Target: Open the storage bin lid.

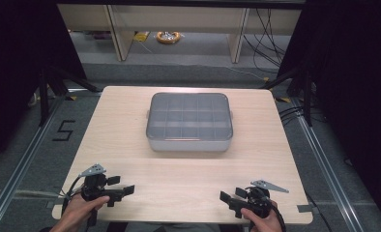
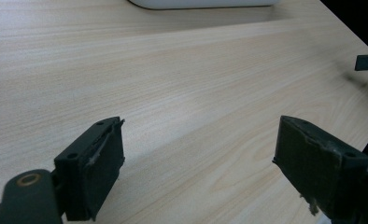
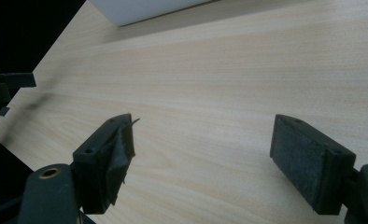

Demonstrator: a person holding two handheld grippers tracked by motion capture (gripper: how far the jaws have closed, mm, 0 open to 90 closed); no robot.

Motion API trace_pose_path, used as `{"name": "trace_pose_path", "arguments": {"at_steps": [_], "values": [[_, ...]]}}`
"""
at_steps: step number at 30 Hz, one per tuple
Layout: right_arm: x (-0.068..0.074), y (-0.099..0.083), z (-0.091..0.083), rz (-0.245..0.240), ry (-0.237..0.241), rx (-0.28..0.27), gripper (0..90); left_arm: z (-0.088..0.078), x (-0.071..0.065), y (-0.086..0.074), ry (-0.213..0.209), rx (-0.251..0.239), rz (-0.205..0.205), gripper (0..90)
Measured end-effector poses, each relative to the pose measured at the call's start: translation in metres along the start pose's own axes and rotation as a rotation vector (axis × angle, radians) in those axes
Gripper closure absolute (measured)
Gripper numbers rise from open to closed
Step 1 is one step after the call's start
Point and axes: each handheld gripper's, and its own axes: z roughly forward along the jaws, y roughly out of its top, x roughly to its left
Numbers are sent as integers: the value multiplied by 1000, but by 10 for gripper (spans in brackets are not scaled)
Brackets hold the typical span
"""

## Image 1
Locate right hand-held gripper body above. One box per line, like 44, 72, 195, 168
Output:
228, 179, 290, 219

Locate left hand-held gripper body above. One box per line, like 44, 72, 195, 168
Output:
79, 163, 126, 208

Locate grey compartment storage box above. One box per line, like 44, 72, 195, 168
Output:
145, 92, 234, 153

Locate person's right hand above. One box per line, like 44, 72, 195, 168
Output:
241, 200, 283, 232

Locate person's left hand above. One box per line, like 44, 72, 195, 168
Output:
62, 192, 111, 227

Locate person's grey trousers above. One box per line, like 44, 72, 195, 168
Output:
123, 221, 222, 232

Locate black metal stand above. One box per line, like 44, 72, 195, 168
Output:
38, 66, 102, 128
260, 67, 314, 128

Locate light wooden shelf unit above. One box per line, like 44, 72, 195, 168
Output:
56, 3, 303, 64

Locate yellow packet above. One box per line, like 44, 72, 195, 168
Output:
132, 31, 151, 43

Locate black curtain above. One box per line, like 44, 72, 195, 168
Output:
0, 0, 87, 169
276, 0, 381, 224

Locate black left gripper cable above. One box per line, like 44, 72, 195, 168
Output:
61, 175, 84, 215

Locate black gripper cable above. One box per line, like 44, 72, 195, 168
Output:
61, 175, 84, 215
269, 198, 288, 232

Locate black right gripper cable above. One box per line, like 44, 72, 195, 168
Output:
269, 198, 288, 232

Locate aluminium floor rail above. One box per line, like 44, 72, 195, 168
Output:
0, 93, 68, 232
290, 96, 365, 232

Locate black floor cables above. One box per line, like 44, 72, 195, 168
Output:
278, 103, 309, 128

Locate black hanging cable bundle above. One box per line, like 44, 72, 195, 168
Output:
242, 8, 288, 73

